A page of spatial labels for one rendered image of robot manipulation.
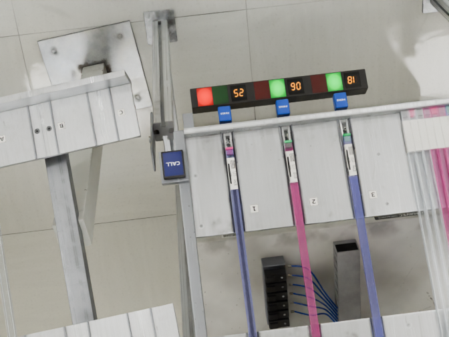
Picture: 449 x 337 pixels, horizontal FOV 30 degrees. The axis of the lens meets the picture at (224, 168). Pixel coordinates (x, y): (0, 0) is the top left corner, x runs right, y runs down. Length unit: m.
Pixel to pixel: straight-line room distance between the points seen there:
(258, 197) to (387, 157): 0.25
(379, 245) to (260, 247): 0.26
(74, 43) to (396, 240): 0.98
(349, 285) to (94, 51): 0.92
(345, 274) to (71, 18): 0.98
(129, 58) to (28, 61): 0.27
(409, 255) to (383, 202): 0.37
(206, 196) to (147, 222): 0.98
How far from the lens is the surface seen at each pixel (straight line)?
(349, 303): 1.90
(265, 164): 1.56
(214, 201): 1.54
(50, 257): 2.59
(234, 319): 1.94
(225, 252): 1.83
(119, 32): 2.24
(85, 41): 2.26
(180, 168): 1.51
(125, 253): 2.57
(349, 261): 1.83
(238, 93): 1.61
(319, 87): 1.62
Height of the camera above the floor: 2.13
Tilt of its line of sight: 61 degrees down
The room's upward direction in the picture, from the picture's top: 171 degrees clockwise
